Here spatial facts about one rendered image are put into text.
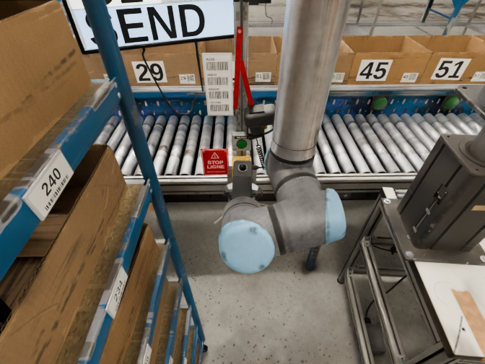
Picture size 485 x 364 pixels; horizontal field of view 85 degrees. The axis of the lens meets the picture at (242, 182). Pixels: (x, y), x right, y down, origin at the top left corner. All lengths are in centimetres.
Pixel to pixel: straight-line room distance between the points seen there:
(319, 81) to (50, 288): 43
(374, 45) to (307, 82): 152
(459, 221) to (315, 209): 58
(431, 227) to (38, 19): 96
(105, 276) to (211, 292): 124
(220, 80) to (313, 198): 53
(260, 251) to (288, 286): 124
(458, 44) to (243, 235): 195
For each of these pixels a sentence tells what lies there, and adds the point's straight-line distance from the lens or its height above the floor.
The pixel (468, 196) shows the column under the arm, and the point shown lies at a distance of 89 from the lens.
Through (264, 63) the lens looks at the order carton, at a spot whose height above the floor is 100.
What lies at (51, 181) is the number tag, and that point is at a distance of 30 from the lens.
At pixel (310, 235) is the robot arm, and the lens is 45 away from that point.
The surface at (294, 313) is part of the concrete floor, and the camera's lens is 162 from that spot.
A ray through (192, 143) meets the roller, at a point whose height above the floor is 75.
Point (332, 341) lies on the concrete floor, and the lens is 162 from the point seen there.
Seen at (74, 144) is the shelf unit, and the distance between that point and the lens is 34.
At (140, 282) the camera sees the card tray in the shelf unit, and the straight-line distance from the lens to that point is 60.
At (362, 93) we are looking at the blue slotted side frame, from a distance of 162.
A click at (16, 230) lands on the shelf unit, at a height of 133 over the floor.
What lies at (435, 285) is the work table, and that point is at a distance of 100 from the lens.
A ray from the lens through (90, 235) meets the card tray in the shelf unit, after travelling 44.
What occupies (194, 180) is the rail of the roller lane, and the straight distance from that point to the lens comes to 112.
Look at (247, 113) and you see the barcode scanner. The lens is 86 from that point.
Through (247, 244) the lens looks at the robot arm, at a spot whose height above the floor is 113.
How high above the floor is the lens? 150
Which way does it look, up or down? 43 degrees down
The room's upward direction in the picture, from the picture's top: straight up
